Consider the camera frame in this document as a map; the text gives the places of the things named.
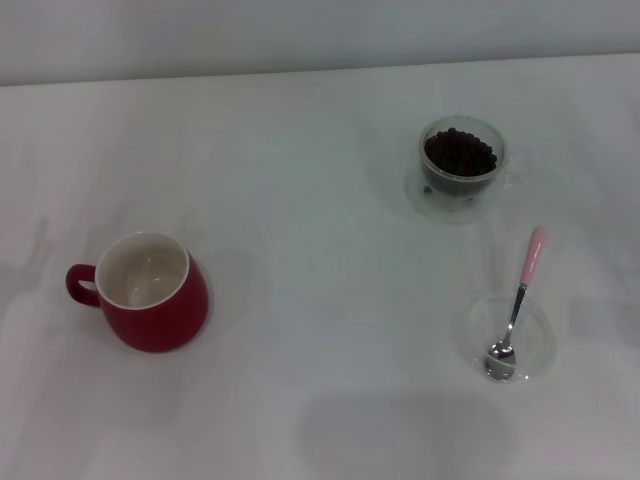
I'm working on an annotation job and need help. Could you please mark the small clear glass dish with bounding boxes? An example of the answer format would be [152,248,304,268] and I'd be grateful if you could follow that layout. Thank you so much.
[459,295,558,386]

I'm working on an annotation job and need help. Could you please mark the red ceramic mug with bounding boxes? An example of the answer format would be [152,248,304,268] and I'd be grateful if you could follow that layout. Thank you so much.
[64,230,211,354]

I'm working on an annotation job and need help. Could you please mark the clear glass cup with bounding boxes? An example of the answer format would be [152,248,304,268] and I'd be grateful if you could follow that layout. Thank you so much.
[418,115,529,199]

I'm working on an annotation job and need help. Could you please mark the clear glass saucer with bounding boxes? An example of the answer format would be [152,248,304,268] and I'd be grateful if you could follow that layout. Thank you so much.
[405,158,502,226]

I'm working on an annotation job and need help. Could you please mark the pink handled metal spoon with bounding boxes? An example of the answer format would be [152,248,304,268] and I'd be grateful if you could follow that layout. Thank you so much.
[482,225,550,383]

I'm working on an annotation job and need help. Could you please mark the coffee bean pile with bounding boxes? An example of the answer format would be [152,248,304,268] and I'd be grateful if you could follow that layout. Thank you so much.
[422,127,499,195]

